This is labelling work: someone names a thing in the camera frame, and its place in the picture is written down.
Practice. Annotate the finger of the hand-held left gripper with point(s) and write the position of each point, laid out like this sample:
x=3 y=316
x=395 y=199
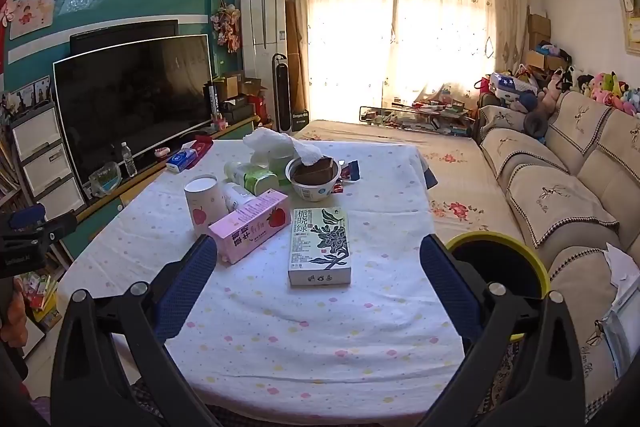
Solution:
x=27 y=214
x=60 y=224

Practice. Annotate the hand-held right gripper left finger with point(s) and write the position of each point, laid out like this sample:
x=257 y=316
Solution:
x=187 y=287

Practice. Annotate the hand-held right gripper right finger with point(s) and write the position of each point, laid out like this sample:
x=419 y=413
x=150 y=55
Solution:
x=447 y=287

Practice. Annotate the yellow-rimmed black trash bin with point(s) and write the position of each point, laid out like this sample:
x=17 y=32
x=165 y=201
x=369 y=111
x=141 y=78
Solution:
x=500 y=267

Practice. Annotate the white strawberry paper cup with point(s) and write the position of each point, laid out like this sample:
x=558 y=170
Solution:
x=205 y=207

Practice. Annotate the pink strawberry carton box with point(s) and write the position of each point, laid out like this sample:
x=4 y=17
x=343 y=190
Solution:
x=247 y=227

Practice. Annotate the small white bottle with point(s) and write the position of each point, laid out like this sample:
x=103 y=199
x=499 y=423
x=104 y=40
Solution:
x=237 y=196

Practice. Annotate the green label plastic bottle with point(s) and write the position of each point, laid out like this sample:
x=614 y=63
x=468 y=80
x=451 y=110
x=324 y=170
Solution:
x=257 y=181

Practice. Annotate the white green tea box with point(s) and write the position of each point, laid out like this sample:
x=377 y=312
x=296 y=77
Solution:
x=320 y=247

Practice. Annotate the clear green plastic cup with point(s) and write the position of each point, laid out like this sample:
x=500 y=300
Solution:
x=280 y=164

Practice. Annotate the white instant noodle bowl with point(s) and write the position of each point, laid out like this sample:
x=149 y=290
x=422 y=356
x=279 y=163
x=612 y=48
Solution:
x=312 y=187

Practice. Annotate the clear plastic bag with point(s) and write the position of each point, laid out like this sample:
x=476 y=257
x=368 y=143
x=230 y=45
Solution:
x=267 y=142

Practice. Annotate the person's left hand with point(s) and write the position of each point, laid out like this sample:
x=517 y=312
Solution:
x=10 y=312

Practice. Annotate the teal wooden television stand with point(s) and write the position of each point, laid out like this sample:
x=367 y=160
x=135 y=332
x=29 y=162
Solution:
x=107 y=209

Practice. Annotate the pile of books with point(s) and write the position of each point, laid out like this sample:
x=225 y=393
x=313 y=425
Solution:
x=37 y=299

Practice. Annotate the white drawer cabinet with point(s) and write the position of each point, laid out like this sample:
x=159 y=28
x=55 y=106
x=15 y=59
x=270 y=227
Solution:
x=45 y=157

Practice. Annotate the clear glass bowl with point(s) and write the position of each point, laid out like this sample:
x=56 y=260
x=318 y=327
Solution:
x=105 y=179

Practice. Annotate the clear water bottle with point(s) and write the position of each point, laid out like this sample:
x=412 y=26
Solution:
x=129 y=162

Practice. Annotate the beige floral bed sheet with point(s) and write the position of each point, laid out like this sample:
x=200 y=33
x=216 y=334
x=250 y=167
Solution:
x=450 y=167

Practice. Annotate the white dotted tablecloth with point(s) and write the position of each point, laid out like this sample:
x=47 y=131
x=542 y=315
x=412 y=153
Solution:
x=300 y=332

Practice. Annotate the small pink object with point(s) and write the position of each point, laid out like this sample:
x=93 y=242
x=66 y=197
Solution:
x=163 y=152

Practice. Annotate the blue tissue pack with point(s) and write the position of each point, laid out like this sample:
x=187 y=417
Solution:
x=182 y=160

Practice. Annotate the large curved television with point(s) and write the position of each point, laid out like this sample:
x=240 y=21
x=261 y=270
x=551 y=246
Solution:
x=130 y=107

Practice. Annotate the red pouch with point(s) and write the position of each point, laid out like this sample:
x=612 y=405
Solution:
x=203 y=145

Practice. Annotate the beige sofa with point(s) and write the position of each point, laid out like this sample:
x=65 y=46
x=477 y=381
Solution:
x=565 y=187

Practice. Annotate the person's purple striped clothing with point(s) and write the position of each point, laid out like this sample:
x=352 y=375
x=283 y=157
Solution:
x=40 y=413

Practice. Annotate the white crumpled papers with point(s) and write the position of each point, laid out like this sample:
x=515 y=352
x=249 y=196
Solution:
x=620 y=267

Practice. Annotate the blue plastic packet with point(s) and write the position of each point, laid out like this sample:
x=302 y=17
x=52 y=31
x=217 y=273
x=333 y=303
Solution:
x=622 y=332

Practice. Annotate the grey round cushion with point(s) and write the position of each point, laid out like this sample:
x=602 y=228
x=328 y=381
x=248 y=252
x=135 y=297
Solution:
x=535 y=123

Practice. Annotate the black cylinder tube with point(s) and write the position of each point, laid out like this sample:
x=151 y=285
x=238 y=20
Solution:
x=214 y=99

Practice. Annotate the small open cardboard box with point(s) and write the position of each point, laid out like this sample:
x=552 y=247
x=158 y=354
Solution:
x=232 y=84

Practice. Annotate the blue white patterned bag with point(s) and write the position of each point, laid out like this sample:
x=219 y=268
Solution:
x=506 y=86

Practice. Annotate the tower fan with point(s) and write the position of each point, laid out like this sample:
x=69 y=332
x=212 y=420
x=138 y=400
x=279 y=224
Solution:
x=281 y=92

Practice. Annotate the pile of plush toys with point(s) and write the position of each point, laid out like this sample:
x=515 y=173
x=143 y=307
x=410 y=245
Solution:
x=610 y=89

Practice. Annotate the white standing air conditioner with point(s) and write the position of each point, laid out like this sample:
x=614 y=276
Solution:
x=262 y=32

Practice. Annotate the stacked cardboard boxes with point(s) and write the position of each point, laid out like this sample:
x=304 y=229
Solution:
x=539 y=32

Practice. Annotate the cream embroidered curtains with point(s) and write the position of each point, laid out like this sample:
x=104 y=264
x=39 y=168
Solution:
x=350 y=32

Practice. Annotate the pink cartoon wall picture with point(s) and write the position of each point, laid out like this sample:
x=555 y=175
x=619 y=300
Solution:
x=31 y=14

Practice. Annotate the artificial flower wall decoration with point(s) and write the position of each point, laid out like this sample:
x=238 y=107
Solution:
x=227 y=27

